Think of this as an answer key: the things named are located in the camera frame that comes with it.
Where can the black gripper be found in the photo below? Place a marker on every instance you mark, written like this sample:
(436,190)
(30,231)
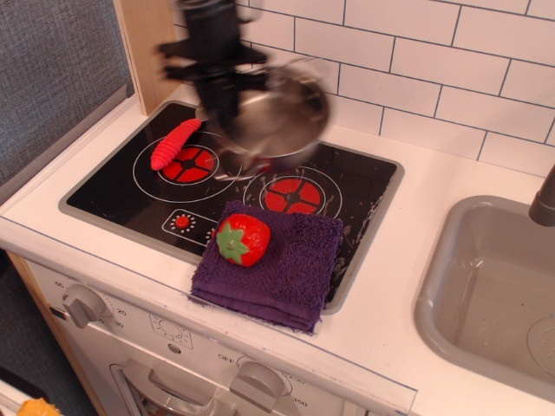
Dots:
(215,48)

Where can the stainless steel pot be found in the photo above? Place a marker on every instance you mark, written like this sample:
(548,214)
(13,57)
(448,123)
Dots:
(279,123)

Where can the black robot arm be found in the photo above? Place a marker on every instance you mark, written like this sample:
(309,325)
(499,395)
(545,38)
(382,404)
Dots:
(212,6)

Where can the black toy stovetop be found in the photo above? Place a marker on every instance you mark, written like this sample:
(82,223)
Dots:
(175,210)

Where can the red plastic strawberry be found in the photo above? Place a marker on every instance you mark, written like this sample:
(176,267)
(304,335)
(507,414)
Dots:
(243,239)

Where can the folded purple towel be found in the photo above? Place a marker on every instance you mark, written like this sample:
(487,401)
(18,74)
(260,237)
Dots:
(289,283)

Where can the grey timer knob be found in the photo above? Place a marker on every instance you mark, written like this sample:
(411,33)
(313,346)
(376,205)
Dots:
(83,305)

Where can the grey oven knob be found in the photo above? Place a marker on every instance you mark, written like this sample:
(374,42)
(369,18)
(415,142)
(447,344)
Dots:
(258,385)

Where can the grey plastic sink basin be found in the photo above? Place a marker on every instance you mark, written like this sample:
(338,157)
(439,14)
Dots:
(487,300)

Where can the grey faucet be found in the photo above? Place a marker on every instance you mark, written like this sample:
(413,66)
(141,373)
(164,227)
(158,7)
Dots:
(542,208)

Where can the orange object at corner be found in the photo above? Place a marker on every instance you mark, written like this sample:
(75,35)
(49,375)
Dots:
(38,407)

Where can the red handled metal spoon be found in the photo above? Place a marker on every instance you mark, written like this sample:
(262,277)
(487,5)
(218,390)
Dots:
(168,148)

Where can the wooden side post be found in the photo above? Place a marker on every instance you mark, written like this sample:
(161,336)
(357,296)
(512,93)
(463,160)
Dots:
(144,25)

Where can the grey oven door handle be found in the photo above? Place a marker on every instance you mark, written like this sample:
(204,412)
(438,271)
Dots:
(166,390)

